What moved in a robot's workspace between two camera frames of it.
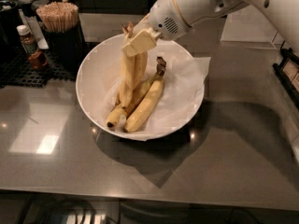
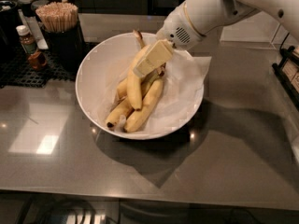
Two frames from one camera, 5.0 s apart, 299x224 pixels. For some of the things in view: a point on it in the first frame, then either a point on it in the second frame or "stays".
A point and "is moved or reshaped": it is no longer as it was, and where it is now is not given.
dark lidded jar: (25, 4) stays
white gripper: (164, 15) -> (177, 27)
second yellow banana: (149, 101) stays
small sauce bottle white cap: (27, 39) stays
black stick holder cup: (66, 49) stays
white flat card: (31, 21) stays
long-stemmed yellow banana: (127, 69) -> (135, 80)
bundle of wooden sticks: (58, 16) stays
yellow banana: (141, 70) is moved or reshaped
